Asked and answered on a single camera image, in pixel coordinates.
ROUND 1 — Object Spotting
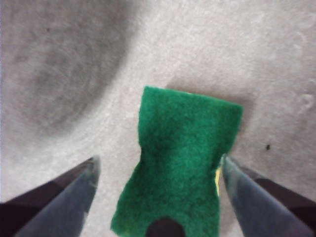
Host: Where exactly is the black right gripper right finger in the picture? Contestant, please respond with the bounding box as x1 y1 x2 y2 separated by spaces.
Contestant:
221 154 316 237

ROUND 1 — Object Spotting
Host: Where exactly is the yellow sponge with green pad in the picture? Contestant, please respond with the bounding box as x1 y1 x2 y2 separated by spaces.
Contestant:
110 85 244 237

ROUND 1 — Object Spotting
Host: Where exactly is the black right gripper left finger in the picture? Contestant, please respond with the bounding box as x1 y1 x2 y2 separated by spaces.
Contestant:
0 155 101 237

